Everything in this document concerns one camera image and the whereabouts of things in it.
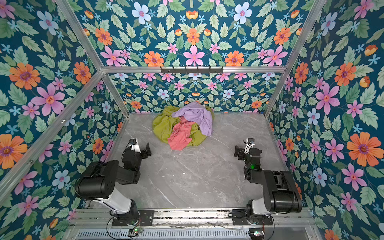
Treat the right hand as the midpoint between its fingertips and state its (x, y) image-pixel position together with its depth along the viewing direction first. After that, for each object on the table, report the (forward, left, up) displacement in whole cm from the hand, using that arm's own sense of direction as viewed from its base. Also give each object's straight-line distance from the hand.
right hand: (244, 145), depth 92 cm
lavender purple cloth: (+25, +30, +5) cm, 40 cm away
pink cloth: (+9, +42, -2) cm, 43 cm away
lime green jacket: (+21, +54, -2) cm, 58 cm away
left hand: (+2, +65, +4) cm, 65 cm away
